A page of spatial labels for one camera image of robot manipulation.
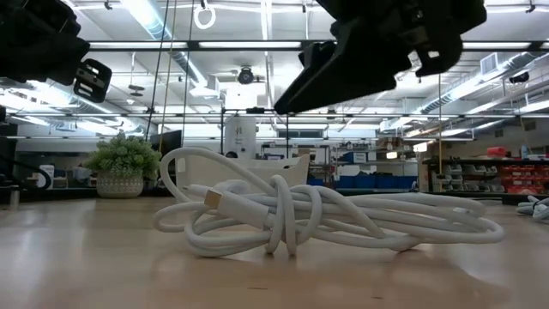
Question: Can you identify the white plastic bin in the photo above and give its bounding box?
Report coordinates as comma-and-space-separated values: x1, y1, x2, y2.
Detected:
173, 153, 311, 203

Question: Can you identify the black computer monitor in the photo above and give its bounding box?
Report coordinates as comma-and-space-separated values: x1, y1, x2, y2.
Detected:
149, 129, 183, 156

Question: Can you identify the shelf with red bins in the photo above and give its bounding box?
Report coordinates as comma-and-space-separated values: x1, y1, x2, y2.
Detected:
422, 145, 549, 197

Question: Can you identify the round black ceiling camera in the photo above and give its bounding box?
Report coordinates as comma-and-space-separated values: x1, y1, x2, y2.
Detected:
237, 66, 256, 86

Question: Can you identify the shelf with blue bins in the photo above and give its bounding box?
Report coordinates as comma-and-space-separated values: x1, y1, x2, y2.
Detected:
308, 143, 419, 192

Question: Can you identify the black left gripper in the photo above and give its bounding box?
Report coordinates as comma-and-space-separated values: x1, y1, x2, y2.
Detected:
0, 0, 113, 104

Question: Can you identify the silver ventilation duct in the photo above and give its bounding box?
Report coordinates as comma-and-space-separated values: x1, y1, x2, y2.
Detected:
122, 0, 211, 89

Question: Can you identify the black overhead frame bar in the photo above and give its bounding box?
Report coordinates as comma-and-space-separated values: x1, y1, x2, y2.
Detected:
85, 39, 549, 52

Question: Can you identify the white looped hanging cable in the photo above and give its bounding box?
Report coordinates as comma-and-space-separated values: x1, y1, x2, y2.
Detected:
193, 0, 217, 31

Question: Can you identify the white cylindrical tank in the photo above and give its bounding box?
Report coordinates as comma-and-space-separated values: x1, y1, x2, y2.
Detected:
223, 116, 257, 161

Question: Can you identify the white USB-C cable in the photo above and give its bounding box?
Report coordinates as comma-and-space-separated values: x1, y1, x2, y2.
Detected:
153, 147, 505, 259
516, 195, 549, 225

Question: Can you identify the black curved cable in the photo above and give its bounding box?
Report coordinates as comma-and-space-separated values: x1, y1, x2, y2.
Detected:
0, 154, 52, 191

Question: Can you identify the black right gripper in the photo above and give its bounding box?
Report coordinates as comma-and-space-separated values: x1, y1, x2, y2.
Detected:
274, 0, 488, 116

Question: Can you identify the green plant in patterned pot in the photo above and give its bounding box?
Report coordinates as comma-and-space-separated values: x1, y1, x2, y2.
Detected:
81, 131, 163, 199

